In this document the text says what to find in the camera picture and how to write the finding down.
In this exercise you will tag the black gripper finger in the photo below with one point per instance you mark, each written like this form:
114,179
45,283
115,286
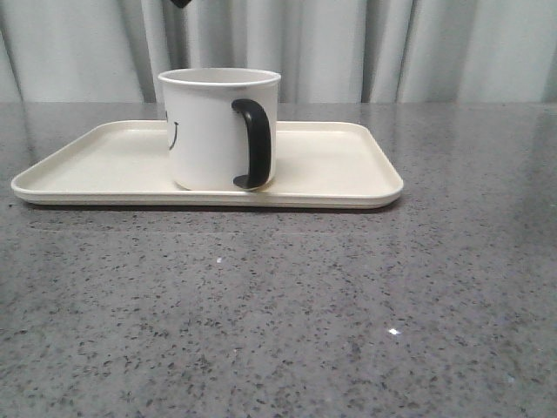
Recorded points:
181,3

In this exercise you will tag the white smiley mug black handle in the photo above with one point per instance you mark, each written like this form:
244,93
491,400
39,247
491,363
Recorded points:
221,125

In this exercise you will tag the pale grey pleated curtain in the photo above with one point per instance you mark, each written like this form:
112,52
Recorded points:
325,51

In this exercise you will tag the cream rectangular plastic tray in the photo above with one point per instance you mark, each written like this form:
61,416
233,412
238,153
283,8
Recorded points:
319,165

